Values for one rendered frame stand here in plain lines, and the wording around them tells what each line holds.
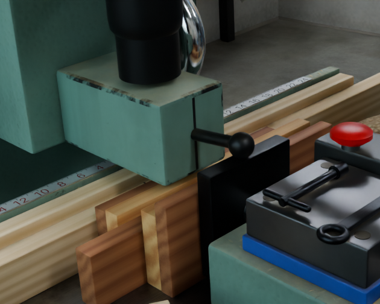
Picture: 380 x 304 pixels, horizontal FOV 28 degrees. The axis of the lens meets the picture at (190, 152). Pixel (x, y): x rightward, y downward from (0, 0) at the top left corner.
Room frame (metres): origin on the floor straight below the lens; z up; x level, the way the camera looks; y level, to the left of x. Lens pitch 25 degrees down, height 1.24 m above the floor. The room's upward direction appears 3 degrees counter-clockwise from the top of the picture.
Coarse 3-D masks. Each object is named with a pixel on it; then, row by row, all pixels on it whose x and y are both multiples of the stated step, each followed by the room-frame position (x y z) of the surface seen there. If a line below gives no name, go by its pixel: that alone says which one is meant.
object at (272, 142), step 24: (264, 144) 0.53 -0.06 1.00; (288, 144) 0.54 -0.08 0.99; (216, 168) 0.50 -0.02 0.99; (240, 168) 0.50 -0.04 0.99; (264, 168) 0.52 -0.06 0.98; (288, 168) 0.54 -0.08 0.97; (216, 192) 0.48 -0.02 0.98; (240, 192) 0.50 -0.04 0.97; (216, 216) 0.48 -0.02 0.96; (240, 216) 0.50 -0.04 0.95
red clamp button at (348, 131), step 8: (336, 128) 0.49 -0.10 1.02; (344, 128) 0.49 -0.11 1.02; (352, 128) 0.49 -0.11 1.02; (360, 128) 0.49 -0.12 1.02; (368, 128) 0.49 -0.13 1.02; (336, 136) 0.48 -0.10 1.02; (344, 136) 0.48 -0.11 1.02; (352, 136) 0.48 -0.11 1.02; (360, 136) 0.48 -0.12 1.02; (368, 136) 0.48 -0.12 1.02; (344, 144) 0.48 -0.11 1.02; (352, 144) 0.47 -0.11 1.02; (360, 144) 0.48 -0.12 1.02
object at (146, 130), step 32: (96, 64) 0.64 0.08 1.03; (64, 96) 0.62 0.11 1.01; (96, 96) 0.59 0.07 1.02; (128, 96) 0.56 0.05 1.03; (160, 96) 0.55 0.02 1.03; (192, 96) 0.55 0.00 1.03; (64, 128) 0.63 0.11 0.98; (96, 128) 0.59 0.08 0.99; (128, 128) 0.56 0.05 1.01; (160, 128) 0.53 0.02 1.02; (192, 128) 0.55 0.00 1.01; (128, 160) 0.56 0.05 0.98; (160, 160) 0.53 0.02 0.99; (192, 160) 0.55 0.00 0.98
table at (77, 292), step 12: (72, 276) 0.51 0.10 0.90; (48, 288) 0.49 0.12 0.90; (60, 288) 0.49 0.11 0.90; (72, 288) 0.49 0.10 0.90; (144, 288) 0.49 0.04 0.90; (156, 288) 0.49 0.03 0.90; (192, 288) 0.48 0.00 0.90; (204, 288) 0.48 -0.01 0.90; (36, 300) 0.48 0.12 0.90; (48, 300) 0.48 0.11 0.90; (60, 300) 0.48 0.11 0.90; (72, 300) 0.48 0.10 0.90; (120, 300) 0.47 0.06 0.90; (132, 300) 0.47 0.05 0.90; (144, 300) 0.47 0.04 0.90; (156, 300) 0.47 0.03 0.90; (168, 300) 0.47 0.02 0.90; (180, 300) 0.47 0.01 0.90; (192, 300) 0.47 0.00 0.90; (204, 300) 0.47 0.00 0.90
